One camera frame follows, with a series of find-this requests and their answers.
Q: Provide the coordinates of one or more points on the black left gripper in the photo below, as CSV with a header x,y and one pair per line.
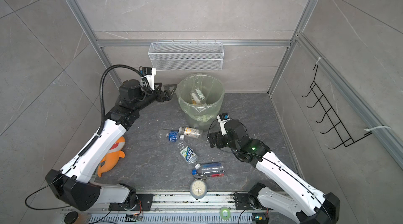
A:
x,y
160,97

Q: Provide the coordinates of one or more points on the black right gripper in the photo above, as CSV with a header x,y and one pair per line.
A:
x,y
212,139

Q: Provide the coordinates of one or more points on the green cap clear bottle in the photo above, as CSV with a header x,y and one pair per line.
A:
x,y
201,95

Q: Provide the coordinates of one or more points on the red label bottle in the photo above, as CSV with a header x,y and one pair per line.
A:
x,y
195,99

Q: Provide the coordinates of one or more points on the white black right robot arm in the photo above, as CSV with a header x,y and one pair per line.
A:
x,y
303,203

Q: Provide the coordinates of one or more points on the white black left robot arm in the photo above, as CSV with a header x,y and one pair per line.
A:
x,y
71,184

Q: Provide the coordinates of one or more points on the green lined trash bin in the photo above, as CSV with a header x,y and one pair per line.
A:
x,y
200,116

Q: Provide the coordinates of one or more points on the blue cap red bottle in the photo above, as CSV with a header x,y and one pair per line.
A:
x,y
207,170

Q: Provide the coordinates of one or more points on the orange label white cap bottle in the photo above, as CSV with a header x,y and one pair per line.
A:
x,y
190,132

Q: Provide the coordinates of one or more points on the crushed blue label bottle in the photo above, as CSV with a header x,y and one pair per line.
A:
x,y
170,135

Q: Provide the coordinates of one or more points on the green blue label bottle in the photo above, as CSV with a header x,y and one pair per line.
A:
x,y
187,152

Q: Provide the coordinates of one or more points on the round analog clock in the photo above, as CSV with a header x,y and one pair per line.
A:
x,y
198,189

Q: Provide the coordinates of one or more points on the green tape roll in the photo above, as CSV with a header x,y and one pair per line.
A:
x,y
225,213

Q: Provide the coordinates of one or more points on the orange shark plush toy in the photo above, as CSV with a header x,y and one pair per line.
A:
x,y
112,157

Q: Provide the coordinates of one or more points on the black round disc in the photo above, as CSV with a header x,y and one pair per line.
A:
x,y
71,217

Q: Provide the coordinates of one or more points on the white wire mesh basket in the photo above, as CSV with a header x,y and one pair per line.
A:
x,y
187,56

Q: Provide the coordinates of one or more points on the black wire hook rack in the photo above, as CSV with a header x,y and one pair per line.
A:
x,y
330,114

